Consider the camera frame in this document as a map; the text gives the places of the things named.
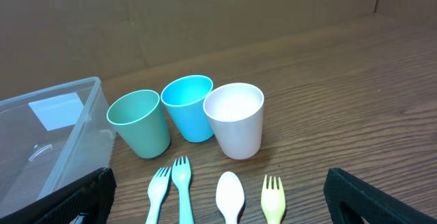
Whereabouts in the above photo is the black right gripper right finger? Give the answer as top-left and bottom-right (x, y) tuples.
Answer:
(323, 168), (436, 224)

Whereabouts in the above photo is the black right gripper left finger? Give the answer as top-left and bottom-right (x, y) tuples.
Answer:
(1, 167), (117, 224)

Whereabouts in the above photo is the clear plastic container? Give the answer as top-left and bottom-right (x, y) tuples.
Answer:
(1, 76), (115, 216)

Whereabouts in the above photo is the green plastic cup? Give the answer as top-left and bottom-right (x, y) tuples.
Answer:
(107, 89), (171, 159)

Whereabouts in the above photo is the yellow plastic fork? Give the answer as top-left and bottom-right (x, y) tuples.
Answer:
(261, 175), (286, 224)

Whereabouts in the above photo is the blue plastic cup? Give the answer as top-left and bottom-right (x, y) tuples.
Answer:
(160, 75), (214, 143)

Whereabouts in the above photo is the pink plastic cup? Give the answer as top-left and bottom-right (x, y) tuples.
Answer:
(203, 83), (264, 160)

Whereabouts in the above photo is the light blue plastic fork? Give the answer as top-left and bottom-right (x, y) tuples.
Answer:
(145, 167), (171, 224)

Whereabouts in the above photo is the teal plastic fork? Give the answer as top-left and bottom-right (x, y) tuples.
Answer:
(171, 156), (194, 224)

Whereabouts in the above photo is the white plastic spoon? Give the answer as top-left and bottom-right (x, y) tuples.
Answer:
(216, 171), (245, 224)

